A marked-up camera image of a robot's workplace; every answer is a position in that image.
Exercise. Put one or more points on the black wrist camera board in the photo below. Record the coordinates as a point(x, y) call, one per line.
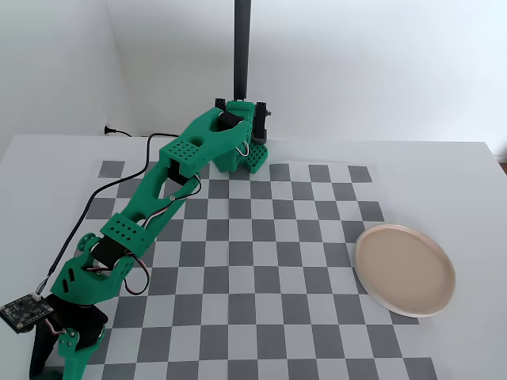
point(24, 310)

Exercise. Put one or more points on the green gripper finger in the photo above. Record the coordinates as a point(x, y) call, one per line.
point(73, 362)

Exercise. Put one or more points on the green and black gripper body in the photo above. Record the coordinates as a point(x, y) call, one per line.
point(81, 324)

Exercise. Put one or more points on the beige round plate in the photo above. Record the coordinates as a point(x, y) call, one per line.
point(404, 269)

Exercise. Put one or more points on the black vertical pole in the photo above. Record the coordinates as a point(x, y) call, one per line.
point(242, 31)

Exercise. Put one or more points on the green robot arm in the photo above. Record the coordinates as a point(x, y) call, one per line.
point(158, 198)

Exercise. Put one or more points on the black wall plug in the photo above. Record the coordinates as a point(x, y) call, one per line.
point(107, 130)

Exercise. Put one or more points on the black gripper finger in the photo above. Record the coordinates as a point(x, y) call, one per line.
point(41, 350)

